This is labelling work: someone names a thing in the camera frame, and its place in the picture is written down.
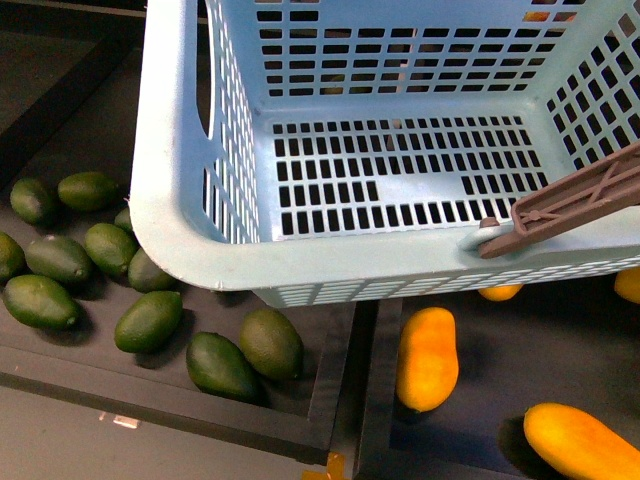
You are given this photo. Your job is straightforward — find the light blue plastic basket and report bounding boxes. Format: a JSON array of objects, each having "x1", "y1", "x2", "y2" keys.
[{"x1": 129, "y1": 1, "x2": 639, "y2": 307}]

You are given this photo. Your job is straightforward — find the brown basket handle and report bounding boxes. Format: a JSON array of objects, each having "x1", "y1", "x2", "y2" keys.
[{"x1": 479, "y1": 142, "x2": 639, "y2": 259}]

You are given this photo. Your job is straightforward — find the orange mango upright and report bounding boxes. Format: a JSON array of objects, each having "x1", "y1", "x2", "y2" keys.
[{"x1": 395, "y1": 307, "x2": 459, "y2": 413}]

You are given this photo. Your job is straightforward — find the green lime under basket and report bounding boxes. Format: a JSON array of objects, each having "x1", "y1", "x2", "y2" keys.
[{"x1": 128, "y1": 248, "x2": 176, "y2": 293}]

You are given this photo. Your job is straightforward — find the orange mango under basket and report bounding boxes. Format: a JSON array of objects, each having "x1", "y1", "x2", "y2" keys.
[{"x1": 478, "y1": 284, "x2": 523, "y2": 302}]

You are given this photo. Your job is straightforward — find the orange mango right edge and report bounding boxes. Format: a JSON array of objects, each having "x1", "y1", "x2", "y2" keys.
[{"x1": 614, "y1": 267, "x2": 640, "y2": 304}]

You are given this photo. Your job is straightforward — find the orange mango bottom right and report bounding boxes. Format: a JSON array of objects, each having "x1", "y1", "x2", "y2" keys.
[{"x1": 523, "y1": 402, "x2": 639, "y2": 479}]

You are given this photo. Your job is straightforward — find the green lime front centre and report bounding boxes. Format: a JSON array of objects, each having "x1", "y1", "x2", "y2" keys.
[{"x1": 239, "y1": 308, "x2": 304, "y2": 381}]

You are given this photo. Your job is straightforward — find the green lime front left-centre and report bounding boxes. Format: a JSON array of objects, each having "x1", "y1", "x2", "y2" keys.
[{"x1": 186, "y1": 332, "x2": 263, "y2": 403}]

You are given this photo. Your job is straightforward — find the green lime small hidden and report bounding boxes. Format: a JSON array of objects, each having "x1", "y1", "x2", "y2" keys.
[{"x1": 114, "y1": 207, "x2": 134, "y2": 235}]

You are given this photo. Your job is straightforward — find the green lime centre upper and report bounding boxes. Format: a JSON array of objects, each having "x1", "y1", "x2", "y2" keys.
[{"x1": 84, "y1": 223, "x2": 138, "y2": 277}]

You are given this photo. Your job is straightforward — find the green lime back right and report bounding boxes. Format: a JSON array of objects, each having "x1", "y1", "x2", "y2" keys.
[{"x1": 57, "y1": 171, "x2": 119, "y2": 212}]

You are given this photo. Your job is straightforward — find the green lime left middle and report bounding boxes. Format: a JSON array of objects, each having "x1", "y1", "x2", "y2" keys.
[{"x1": 25, "y1": 235, "x2": 93, "y2": 285}]

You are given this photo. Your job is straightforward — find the green lime left front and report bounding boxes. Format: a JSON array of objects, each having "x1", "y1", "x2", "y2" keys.
[{"x1": 3, "y1": 274, "x2": 82, "y2": 330}]

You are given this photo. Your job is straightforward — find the green lime back left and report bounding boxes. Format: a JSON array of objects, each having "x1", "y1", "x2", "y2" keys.
[{"x1": 10, "y1": 178, "x2": 57, "y2": 226}]

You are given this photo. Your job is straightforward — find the green lime far left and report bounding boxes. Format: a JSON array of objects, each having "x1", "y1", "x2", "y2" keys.
[{"x1": 0, "y1": 232, "x2": 26, "y2": 283}]

